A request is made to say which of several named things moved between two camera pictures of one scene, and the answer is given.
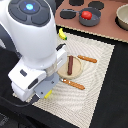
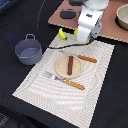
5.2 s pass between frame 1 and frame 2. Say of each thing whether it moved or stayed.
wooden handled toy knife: stayed
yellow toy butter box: moved
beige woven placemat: stayed
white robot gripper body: moved
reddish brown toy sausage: stayed
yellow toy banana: stayed
